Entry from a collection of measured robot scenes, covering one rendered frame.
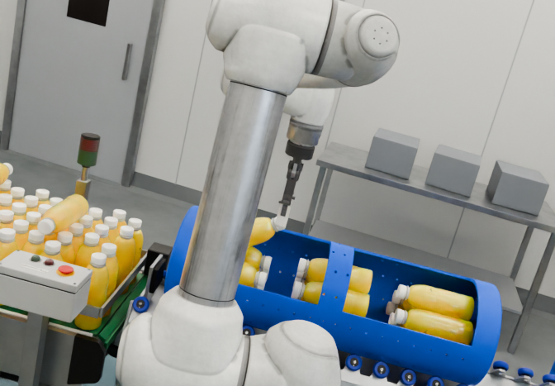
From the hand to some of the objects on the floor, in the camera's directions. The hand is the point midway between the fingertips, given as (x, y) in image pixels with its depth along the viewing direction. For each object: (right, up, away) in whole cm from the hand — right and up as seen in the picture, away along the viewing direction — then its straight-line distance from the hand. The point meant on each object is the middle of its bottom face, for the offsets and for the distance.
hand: (283, 212), depth 173 cm
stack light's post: (-93, -94, +73) cm, 151 cm away
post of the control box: (-83, -115, +10) cm, 142 cm away
